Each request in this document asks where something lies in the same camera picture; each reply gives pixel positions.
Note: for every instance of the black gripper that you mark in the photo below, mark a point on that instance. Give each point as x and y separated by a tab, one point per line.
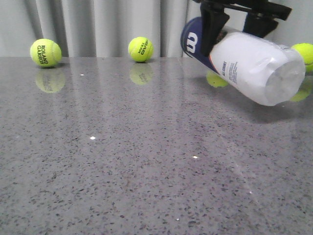
259	20

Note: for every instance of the white blue tennis ball can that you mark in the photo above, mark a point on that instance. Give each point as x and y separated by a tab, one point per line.
261	70

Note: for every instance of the plain yellow tennis ball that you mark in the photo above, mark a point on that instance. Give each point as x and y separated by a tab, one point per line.
306	51

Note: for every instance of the Head Team tennis ball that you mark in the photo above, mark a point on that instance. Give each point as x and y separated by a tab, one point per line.
140	49

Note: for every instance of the Roland Garros tennis ball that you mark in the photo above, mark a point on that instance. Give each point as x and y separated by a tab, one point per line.
45	53

